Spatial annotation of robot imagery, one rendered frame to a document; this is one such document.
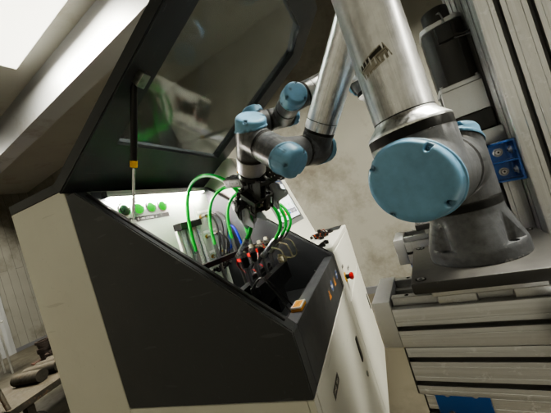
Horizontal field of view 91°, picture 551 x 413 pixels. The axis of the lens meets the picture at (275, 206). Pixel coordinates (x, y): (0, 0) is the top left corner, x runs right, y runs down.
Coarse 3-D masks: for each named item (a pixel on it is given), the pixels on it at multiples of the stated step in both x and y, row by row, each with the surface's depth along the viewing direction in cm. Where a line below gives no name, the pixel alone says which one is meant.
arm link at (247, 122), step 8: (248, 112) 64; (256, 112) 64; (240, 120) 61; (248, 120) 60; (256, 120) 60; (264, 120) 62; (240, 128) 61; (248, 128) 61; (256, 128) 61; (264, 128) 62; (240, 136) 62; (248, 136) 61; (240, 144) 64; (248, 144) 61; (240, 152) 65; (248, 152) 63; (240, 160) 67; (248, 160) 66; (256, 160) 66
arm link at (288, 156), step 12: (264, 132) 61; (252, 144) 61; (264, 144) 59; (276, 144) 57; (288, 144) 57; (300, 144) 60; (264, 156) 59; (276, 156) 56; (288, 156) 55; (300, 156) 57; (276, 168) 57; (288, 168) 56; (300, 168) 59
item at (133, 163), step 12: (132, 84) 71; (132, 96) 72; (132, 108) 72; (132, 120) 73; (132, 132) 73; (132, 144) 74; (132, 156) 74; (132, 168) 76; (132, 180) 76; (132, 192) 77; (132, 204) 77; (132, 216) 78
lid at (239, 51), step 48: (192, 0) 67; (240, 0) 80; (288, 0) 92; (144, 48) 67; (192, 48) 79; (240, 48) 94; (288, 48) 115; (144, 96) 79; (192, 96) 93; (240, 96) 115; (96, 144) 76; (144, 144) 93; (192, 144) 114
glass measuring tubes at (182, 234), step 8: (176, 224) 113; (184, 224) 114; (192, 224) 119; (200, 224) 124; (176, 232) 113; (184, 232) 114; (200, 232) 123; (184, 240) 113; (200, 240) 123; (184, 248) 114; (192, 248) 116; (200, 248) 120; (192, 256) 114; (200, 256) 120; (208, 256) 124
